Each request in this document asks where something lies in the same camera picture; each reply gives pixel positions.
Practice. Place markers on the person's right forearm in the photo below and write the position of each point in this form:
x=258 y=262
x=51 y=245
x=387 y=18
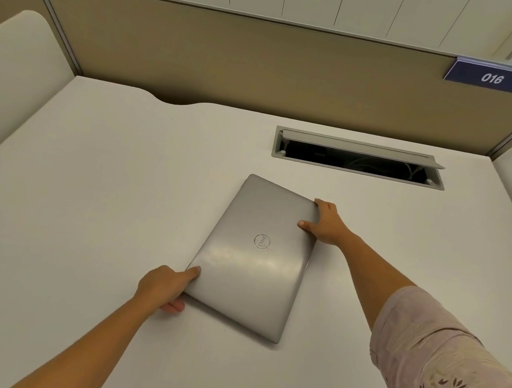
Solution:
x=373 y=279

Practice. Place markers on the person's left hand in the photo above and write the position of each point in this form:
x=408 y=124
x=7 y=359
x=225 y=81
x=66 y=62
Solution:
x=160 y=285

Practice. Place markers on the blue desk number sign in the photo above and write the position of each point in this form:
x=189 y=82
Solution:
x=493 y=77

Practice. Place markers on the narrow beige desk partition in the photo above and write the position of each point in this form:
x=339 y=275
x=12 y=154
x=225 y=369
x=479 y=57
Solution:
x=4 y=2

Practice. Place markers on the person's right thumb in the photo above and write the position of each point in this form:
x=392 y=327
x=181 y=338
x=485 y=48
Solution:
x=307 y=226

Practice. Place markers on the wide beige desk partition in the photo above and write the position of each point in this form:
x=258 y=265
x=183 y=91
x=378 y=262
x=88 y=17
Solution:
x=267 y=66

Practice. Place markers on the silver laptop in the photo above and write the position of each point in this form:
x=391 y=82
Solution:
x=248 y=268

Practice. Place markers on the person's left forearm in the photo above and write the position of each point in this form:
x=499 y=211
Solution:
x=84 y=343

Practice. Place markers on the person's left thumb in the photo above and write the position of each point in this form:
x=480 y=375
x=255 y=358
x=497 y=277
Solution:
x=173 y=307

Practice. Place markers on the person's right hand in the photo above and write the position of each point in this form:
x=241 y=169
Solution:
x=329 y=225

